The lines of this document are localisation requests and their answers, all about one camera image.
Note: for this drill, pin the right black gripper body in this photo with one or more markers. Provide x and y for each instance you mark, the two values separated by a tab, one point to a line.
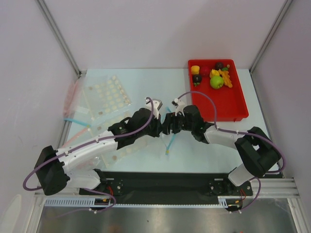
176	124

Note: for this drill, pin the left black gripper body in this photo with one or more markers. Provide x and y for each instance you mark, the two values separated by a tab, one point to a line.
152	129

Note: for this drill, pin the blue zipper clear bag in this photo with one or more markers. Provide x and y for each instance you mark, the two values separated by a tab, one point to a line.
161	145

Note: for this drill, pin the green toy apple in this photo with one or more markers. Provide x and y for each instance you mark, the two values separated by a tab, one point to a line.
216	82

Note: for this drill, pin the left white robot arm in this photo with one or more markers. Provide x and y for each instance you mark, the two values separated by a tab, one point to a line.
55	169

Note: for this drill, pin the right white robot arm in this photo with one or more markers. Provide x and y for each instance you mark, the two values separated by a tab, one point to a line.
256	151

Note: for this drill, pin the dotted clear zip bag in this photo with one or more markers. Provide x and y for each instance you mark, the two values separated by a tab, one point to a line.
104	102

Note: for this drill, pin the dark mangosteen toy front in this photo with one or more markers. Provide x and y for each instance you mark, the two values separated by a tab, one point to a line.
196	79

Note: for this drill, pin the dark mangosteen toy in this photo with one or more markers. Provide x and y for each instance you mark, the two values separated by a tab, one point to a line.
196	79
219	66

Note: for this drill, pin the yellow toy fruit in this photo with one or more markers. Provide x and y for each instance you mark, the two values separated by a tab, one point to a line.
195	70

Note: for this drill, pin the red toy fruit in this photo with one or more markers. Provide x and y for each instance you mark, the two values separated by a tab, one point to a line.
205	71

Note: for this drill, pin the red plastic tray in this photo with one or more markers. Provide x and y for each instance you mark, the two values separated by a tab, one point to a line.
228	102

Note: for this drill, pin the orange toy fruit pieces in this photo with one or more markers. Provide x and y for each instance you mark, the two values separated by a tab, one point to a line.
225	76

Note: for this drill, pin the dark mangosteen toy back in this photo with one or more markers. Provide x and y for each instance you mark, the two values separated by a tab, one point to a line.
219	66

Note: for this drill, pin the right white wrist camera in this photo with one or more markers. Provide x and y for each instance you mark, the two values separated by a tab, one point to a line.
179	106

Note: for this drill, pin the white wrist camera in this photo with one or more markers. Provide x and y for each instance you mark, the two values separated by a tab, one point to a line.
154	106
179	106

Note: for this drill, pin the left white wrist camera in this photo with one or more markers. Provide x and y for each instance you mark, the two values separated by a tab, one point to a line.
154	106

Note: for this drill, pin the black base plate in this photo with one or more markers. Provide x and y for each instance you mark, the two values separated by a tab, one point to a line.
170	188

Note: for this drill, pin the white slotted cable duct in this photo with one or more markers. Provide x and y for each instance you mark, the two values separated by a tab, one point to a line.
104	202

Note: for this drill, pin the aluminium frame rail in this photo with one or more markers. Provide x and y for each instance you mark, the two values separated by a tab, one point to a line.
271	188

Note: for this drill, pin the right corner aluminium post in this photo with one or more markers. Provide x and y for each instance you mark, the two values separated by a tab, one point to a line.
273	30

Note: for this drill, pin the corner aluminium post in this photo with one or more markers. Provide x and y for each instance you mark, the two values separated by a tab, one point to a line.
43	7
273	30

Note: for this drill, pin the left corner aluminium post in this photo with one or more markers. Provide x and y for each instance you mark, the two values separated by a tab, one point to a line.
43	7

